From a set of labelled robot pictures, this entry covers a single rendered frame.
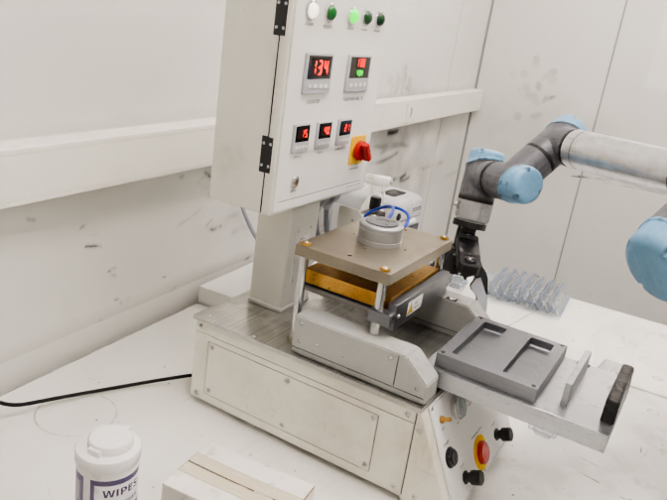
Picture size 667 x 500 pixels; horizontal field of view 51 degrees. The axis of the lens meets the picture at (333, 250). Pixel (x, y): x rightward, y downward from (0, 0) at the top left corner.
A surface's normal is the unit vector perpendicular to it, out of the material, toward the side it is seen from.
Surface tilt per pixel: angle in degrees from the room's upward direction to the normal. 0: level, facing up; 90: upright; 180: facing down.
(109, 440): 1
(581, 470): 0
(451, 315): 90
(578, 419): 0
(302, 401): 90
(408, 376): 90
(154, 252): 90
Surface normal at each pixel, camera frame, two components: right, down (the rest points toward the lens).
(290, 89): 0.85, 0.28
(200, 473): 0.17, -0.93
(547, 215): -0.46, 0.23
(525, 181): 0.39, 0.22
